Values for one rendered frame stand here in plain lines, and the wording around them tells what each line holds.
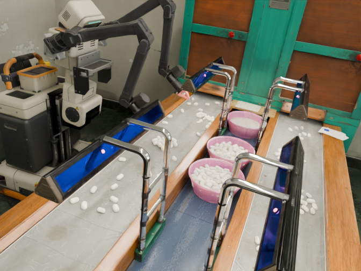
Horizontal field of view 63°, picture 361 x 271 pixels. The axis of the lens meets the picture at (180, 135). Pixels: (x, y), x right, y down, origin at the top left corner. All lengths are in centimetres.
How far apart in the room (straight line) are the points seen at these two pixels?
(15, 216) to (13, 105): 96
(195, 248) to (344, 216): 64
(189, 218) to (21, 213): 64
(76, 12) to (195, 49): 96
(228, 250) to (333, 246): 40
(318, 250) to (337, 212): 24
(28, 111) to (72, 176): 122
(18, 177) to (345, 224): 194
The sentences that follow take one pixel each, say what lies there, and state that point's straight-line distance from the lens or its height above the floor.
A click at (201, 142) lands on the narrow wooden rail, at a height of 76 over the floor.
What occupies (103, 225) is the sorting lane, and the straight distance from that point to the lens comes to 117.
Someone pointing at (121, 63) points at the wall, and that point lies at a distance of 360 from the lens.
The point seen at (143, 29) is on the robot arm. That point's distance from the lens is 150.
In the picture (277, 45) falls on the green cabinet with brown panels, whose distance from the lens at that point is 222.
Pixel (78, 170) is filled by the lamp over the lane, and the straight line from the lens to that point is 85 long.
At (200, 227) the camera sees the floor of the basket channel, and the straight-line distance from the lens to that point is 128.
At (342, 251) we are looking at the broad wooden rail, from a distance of 129.
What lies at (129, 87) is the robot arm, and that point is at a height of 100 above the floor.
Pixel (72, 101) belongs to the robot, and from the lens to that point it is 196.
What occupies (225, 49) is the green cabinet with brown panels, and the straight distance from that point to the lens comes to 229.
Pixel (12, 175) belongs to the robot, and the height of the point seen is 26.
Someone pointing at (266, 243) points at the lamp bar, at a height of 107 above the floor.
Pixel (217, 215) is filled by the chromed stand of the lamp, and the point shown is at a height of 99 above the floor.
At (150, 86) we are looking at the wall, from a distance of 350.
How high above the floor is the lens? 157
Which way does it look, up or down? 28 degrees down
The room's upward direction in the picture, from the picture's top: 7 degrees clockwise
